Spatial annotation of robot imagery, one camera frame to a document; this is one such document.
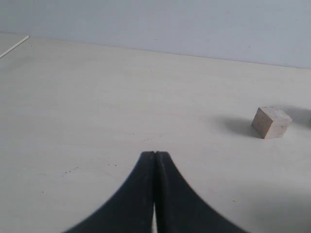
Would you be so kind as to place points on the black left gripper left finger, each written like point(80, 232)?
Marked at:
point(130, 209)

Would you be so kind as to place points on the small wooden cube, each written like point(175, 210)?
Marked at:
point(271, 122)

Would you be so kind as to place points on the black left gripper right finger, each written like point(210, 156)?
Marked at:
point(178, 208)

